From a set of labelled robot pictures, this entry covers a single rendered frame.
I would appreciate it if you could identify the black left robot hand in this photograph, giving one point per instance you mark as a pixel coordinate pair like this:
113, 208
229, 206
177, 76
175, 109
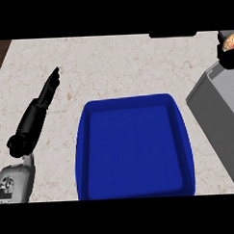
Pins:
31, 122

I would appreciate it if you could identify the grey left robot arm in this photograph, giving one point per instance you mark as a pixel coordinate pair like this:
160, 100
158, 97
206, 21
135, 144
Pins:
15, 181

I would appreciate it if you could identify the blue plastic tray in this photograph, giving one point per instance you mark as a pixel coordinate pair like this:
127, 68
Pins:
133, 150

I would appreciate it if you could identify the grey open box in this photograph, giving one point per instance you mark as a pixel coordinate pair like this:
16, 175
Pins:
221, 117

